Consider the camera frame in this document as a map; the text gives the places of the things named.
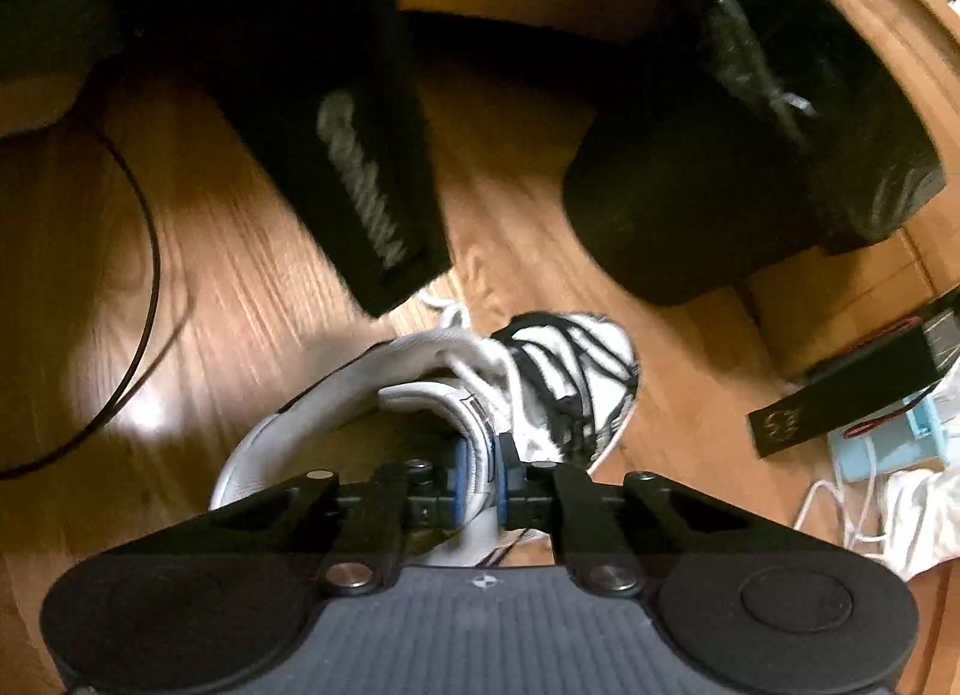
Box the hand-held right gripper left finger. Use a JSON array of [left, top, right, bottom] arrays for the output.
[[204, 442, 463, 595]]

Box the black cable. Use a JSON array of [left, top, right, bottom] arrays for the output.
[[0, 128, 163, 478]]

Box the black trash bin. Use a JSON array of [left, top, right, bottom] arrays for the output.
[[562, 0, 946, 306]]

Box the white cloth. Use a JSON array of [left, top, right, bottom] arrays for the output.
[[877, 466, 960, 583]]

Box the black trash bag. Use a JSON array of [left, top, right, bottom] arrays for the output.
[[671, 0, 942, 246]]

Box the white and black sneaker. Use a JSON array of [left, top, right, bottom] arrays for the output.
[[208, 301, 642, 568]]

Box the light blue box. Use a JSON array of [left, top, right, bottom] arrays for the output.
[[829, 395, 960, 490]]

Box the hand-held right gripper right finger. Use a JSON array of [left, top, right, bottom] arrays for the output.
[[495, 432, 760, 595]]

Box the black shoelace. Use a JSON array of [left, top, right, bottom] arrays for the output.
[[510, 316, 638, 456]]

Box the black gift bag red cord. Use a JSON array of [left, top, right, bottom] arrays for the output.
[[746, 290, 960, 460]]

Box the white shoelace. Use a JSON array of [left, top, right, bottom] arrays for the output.
[[416, 293, 473, 336]]

